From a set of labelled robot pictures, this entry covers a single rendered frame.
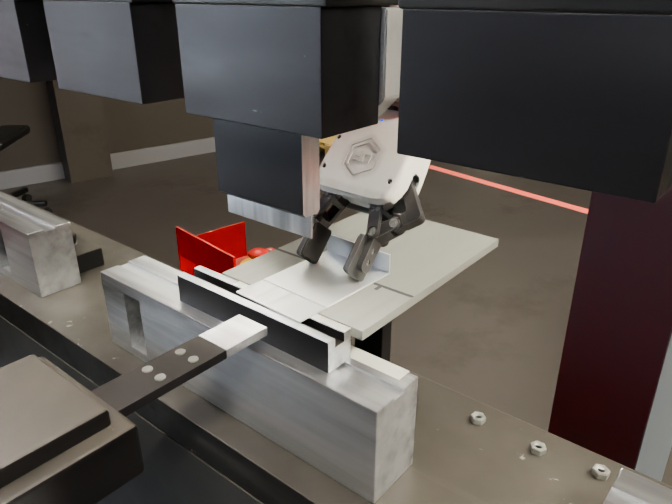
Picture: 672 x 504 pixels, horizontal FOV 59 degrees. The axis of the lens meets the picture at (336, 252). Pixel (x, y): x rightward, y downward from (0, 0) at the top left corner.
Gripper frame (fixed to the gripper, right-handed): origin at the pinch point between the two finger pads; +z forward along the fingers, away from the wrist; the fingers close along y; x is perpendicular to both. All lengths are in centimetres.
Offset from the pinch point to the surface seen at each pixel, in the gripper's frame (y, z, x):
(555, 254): -62, -83, 254
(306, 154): 5.0, -3.6, -15.2
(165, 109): -374, -101, 215
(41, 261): -42.4, 15.2, -2.6
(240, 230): -57, -5, 42
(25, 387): 0.5, 19.1, -23.9
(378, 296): 6.2, 2.5, 0.7
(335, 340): 7.2, 8.0, -4.2
